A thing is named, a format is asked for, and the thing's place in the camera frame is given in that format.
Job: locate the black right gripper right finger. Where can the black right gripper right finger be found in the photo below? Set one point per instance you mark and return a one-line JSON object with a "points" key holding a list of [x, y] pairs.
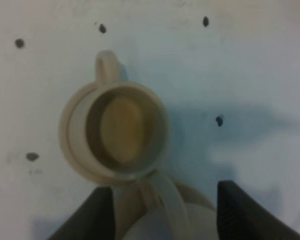
{"points": [[240, 217]]}

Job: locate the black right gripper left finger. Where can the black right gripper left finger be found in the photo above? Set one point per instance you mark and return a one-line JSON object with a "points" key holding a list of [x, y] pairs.
{"points": [[94, 220]]}

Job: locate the beige ceramic teapot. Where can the beige ceramic teapot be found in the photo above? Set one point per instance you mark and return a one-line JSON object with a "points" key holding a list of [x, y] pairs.
{"points": [[154, 209]]}

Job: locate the beige saucer near teapot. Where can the beige saucer near teapot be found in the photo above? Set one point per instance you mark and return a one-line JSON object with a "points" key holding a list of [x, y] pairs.
{"points": [[79, 130]]}

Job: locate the beige teacup near teapot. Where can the beige teacup near teapot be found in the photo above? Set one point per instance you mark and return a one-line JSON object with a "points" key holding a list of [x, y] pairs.
{"points": [[127, 127]]}

